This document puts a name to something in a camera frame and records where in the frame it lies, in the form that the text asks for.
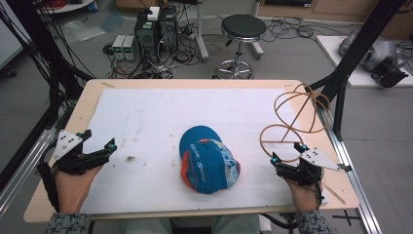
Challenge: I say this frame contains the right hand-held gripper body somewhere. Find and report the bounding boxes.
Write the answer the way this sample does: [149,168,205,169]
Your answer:
[277,147,354,188]

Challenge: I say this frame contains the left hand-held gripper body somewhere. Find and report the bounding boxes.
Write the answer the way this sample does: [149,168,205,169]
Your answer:
[51,130,111,176]

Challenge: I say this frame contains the wooden hoop hat stand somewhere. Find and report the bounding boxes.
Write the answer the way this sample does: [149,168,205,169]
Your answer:
[259,83,332,164]

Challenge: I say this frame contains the blue and orange cap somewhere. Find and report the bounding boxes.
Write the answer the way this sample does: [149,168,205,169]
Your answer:
[178,125,243,195]

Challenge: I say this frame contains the person's right hand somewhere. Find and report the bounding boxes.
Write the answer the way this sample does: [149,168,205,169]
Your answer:
[286,180,323,213]

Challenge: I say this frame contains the person's left hand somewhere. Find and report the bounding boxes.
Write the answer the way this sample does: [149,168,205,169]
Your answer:
[54,165,104,215]

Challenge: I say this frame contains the thin wooden stick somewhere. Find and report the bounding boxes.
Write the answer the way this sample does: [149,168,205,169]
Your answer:
[321,182,347,206]

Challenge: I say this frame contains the white table mat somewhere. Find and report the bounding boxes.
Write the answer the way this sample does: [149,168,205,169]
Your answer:
[80,88,329,215]

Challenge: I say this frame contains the grey power supply unit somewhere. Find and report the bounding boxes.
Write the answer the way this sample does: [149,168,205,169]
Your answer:
[111,34,127,61]
[122,34,138,61]

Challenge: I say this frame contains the electronics boxes on floor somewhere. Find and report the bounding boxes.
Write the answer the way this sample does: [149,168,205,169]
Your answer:
[102,19,203,80]

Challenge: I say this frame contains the white floor board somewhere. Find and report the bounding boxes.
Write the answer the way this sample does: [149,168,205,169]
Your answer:
[316,34,413,89]

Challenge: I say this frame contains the person's legs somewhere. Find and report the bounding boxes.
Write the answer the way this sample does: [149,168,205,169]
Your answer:
[122,214,261,234]

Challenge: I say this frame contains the clear plastic sheet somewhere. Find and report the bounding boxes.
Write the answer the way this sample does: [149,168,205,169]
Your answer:
[60,19,107,44]

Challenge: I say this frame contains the black computer tower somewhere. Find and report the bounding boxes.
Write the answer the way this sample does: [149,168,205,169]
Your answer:
[133,9,161,63]
[158,6,179,56]

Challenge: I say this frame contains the grey and black machine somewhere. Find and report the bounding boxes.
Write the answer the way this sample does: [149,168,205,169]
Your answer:
[338,29,410,89]

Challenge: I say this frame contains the black round stool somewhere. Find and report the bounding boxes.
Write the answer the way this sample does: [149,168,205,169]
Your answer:
[211,13,268,80]

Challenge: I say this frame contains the white box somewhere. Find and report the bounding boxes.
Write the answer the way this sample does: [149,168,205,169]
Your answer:
[147,6,161,21]

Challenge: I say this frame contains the white table leg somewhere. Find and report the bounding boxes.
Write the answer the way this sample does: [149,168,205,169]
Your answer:
[194,0,210,63]

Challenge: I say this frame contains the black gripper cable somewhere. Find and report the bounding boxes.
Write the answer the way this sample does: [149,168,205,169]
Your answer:
[311,169,326,210]

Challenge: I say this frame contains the aluminium rail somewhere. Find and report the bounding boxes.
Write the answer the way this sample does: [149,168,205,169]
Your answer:
[0,129,56,217]
[317,106,384,234]

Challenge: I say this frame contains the black wrist strap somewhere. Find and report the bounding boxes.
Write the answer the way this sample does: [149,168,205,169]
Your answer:
[36,161,61,213]

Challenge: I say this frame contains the black frame post with cables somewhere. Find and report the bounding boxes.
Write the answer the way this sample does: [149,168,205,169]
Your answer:
[0,0,95,131]

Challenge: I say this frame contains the black floor cables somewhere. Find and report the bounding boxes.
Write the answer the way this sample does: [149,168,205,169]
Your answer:
[262,16,342,44]

